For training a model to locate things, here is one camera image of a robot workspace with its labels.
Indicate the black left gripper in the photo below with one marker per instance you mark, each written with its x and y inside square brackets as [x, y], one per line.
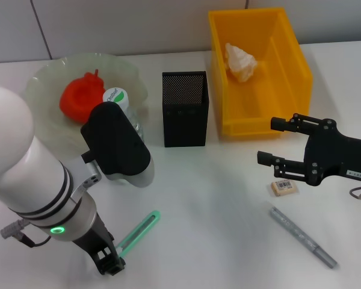
[93, 238]

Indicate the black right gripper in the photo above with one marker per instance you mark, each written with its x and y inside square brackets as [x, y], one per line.
[328, 150]

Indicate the mint green utility knife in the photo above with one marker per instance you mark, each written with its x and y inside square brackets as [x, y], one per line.
[144, 225]

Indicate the white paper ball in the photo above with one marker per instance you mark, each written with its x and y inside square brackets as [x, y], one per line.
[240, 63]

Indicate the clear bottle with green label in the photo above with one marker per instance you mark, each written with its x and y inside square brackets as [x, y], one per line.
[115, 96]

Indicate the beige eraser with barcode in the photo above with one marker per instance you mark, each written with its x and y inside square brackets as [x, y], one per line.
[284, 187]

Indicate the black mesh pen holder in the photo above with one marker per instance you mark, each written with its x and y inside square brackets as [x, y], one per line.
[185, 126]

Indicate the grey pen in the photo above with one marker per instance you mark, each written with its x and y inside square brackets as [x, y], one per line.
[304, 238]

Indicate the pale green glass fruit plate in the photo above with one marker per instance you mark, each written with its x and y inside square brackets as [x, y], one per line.
[48, 75]

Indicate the yellow plastic bin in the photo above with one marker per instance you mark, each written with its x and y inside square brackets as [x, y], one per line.
[288, 90]

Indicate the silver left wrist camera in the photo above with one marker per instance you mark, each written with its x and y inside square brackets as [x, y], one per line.
[117, 144]

